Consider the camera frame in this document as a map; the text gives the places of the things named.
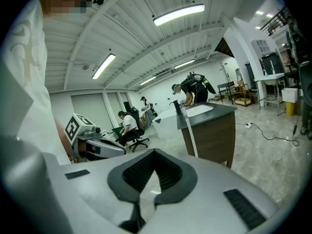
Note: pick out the dark bench table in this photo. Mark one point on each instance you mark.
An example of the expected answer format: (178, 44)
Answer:
(225, 85)

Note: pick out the black office chair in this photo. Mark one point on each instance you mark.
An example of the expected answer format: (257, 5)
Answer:
(137, 130)

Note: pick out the wooden shelf rack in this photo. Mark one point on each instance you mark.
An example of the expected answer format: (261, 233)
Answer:
(243, 99)

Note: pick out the dark-topped wooden vanity cabinet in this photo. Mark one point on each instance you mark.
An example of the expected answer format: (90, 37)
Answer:
(209, 135)

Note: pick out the black faucet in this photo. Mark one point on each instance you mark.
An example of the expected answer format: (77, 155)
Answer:
(178, 108)

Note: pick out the dark blue cloth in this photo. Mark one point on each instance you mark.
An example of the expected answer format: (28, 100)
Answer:
(157, 121)

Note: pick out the green box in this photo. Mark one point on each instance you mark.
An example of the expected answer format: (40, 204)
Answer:
(118, 131)

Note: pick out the person's left forearm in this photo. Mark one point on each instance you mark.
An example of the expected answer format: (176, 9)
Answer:
(61, 133)

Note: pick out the white bin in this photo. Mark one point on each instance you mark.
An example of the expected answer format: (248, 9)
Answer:
(289, 95)

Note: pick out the white window blind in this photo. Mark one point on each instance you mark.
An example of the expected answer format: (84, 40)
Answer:
(89, 108)
(114, 106)
(123, 97)

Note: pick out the steel sink table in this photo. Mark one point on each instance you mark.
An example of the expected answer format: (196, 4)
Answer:
(270, 78)

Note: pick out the black tall cabinet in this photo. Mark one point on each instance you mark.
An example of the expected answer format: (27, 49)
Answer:
(249, 75)

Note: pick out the white sink basin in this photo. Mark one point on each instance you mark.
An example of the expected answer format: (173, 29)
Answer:
(198, 110)

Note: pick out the dark appliance box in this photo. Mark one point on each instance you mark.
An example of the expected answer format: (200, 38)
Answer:
(276, 62)

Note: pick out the white broom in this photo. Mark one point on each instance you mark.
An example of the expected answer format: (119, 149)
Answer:
(190, 133)

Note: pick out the yellow bin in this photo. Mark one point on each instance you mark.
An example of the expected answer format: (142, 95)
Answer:
(290, 109)

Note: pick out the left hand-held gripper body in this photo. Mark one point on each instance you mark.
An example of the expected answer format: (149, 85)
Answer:
(73, 130)

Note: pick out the white wall cabinet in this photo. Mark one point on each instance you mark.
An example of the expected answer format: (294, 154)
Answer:
(260, 46)

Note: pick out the person's white T-shirt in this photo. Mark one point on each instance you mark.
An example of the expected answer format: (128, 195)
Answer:
(24, 82)

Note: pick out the black stair railing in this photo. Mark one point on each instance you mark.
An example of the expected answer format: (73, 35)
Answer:
(275, 21)

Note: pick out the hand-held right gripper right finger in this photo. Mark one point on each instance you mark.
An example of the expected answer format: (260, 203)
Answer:
(207, 203)

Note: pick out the long ceiling lamp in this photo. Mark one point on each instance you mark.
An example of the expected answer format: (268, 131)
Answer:
(184, 64)
(147, 81)
(103, 66)
(179, 14)

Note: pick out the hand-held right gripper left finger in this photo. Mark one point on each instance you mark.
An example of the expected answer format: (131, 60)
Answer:
(97, 191)

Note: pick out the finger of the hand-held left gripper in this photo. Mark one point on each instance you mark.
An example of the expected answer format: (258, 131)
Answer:
(109, 151)

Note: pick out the white power strip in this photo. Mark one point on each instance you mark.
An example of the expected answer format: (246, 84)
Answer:
(248, 125)

